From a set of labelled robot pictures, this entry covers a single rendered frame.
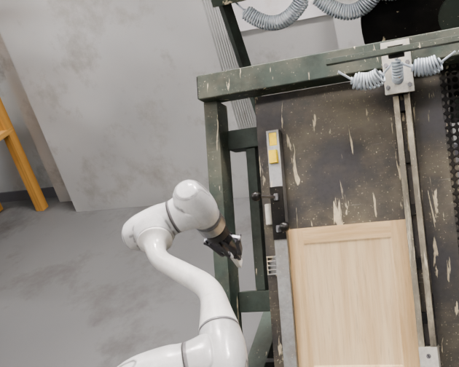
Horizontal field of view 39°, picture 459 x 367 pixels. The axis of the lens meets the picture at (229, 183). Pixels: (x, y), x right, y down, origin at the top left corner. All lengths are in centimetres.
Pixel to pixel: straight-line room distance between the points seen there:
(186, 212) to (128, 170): 436
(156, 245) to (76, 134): 452
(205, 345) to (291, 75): 127
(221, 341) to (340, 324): 101
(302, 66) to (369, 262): 76
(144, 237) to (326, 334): 88
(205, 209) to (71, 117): 446
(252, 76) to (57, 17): 360
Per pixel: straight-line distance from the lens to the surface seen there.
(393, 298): 239
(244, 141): 261
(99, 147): 623
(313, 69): 244
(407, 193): 232
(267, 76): 248
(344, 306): 242
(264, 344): 286
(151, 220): 187
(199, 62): 544
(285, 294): 244
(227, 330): 150
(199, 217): 186
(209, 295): 160
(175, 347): 150
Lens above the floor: 258
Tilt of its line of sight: 25 degrees down
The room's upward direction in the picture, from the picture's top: 17 degrees counter-clockwise
